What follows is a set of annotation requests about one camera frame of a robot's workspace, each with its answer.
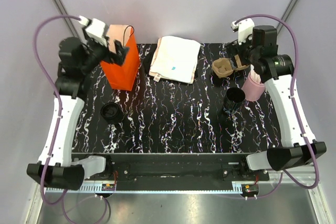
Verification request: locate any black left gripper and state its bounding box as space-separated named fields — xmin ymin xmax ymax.
xmin=80 ymin=26 xmax=129 ymax=73

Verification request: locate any orange paper bag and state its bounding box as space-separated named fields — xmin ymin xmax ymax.
xmin=101 ymin=25 xmax=140 ymax=91

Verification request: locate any black printed paper cup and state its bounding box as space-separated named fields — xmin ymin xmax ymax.
xmin=223 ymin=87 xmax=245 ymax=114

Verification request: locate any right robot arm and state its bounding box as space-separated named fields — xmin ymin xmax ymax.
xmin=225 ymin=19 xmax=327 ymax=180

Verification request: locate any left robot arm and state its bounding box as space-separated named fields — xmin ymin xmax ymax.
xmin=26 ymin=37 xmax=130 ymax=190

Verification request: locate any pink cup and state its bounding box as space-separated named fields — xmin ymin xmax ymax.
xmin=242 ymin=70 xmax=265 ymax=102

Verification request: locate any white folded towel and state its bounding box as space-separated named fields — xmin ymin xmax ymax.
xmin=149 ymin=36 xmax=201 ymax=84

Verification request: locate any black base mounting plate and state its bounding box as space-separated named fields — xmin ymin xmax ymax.
xmin=83 ymin=153 xmax=270 ymax=190

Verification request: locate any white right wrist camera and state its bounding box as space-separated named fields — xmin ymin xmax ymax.
xmin=231 ymin=18 xmax=255 ymax=45

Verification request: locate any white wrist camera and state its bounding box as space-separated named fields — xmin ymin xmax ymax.
xmin=79 ymin=16 xmax=109 ymax=47
xmin=231 ymin=18 xmax=255 ymax=45

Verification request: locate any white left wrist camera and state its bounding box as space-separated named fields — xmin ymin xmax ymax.
xmin=79 ymin=16 xmax=109 ymax=47

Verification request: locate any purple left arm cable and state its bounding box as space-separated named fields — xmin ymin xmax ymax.
xmin=35 ymin=15 xmax=110 ymax=222

